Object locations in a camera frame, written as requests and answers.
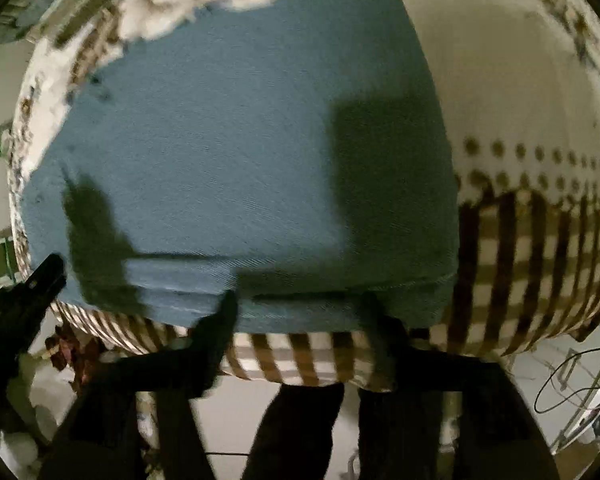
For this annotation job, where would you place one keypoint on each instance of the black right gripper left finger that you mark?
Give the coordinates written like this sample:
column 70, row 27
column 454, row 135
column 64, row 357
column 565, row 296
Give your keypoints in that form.
column 100, row 439

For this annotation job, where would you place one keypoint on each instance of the blue denim pants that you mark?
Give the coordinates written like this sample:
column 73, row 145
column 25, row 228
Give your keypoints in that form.
column 294, row 154

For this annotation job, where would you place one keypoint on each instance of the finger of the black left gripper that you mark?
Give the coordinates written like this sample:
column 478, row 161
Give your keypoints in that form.
column 23, row 307

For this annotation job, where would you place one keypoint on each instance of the floral fleece blanket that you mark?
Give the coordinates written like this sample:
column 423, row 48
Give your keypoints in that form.
column 518, row 83

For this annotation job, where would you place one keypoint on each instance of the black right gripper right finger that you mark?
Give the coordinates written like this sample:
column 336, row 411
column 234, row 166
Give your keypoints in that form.
column 400, row 429

